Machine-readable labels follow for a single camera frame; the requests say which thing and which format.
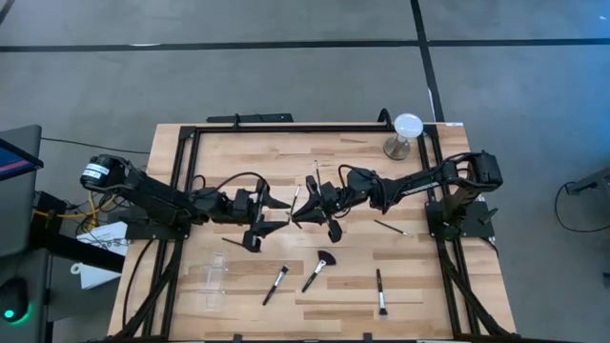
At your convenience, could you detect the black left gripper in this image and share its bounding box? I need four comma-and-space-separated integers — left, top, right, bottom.
230, 179, 293, 254

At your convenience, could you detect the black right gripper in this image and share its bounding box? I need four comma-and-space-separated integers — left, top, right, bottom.
291, 174, 343, 243

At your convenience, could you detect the white-tipped powder makeup brush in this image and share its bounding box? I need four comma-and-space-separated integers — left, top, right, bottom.
376, 268, 389, 317

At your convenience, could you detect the black fan makeup brush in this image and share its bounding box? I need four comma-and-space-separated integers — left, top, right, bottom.
300, 250, 337, 293

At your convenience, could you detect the black brush with Solve print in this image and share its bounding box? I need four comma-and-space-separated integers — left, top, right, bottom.
261, 265, 290, 307

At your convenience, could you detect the clear acrylic organizer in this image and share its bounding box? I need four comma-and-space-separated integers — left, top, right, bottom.
197, 252, 230, 311

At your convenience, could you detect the black flat bar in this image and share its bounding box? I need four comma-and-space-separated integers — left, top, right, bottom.
206, 112, 295, 125

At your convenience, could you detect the white mushroom lamp brass base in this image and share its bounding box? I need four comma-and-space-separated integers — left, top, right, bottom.
383, 112, 424, 161

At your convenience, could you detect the white paper sheet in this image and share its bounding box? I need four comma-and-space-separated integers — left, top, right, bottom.
75, 221, 130, 258

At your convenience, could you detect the white triangular plastic piece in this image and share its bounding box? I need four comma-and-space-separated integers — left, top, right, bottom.
70, 260, 124, 291

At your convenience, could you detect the black side desk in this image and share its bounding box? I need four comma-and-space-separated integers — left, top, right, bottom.
30, 190, 126, 275

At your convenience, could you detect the grey panel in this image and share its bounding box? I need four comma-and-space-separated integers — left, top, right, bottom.
0, 124, 43, 261

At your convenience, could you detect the laptop screen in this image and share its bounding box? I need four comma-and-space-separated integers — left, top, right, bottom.
0, 136, 45, 183

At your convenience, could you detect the black computer mouse green light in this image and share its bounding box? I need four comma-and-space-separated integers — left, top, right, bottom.
0, 277, 30, 325

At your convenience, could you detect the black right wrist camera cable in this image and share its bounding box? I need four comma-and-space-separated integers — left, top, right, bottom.
336, 164, 356, 192

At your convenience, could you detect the black aluminium table frame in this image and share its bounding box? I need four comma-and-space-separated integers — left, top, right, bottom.
107, 121, 520, 343

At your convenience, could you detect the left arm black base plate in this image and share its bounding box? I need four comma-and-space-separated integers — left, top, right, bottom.
124, 209, 193, 242

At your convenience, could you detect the thick black frame cable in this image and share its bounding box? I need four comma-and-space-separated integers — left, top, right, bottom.
121, 237, 158, 330

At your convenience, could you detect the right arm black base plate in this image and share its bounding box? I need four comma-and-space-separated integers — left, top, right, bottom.
425, 199, 497, 239

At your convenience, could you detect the thin black floor cable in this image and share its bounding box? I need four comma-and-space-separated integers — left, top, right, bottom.
40, 136, 152, 155

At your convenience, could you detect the yellow cable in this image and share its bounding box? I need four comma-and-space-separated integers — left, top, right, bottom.
32, 190, 118, 234

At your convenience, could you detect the black looped floor cable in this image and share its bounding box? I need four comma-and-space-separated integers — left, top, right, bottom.
554, 180, 610, 234

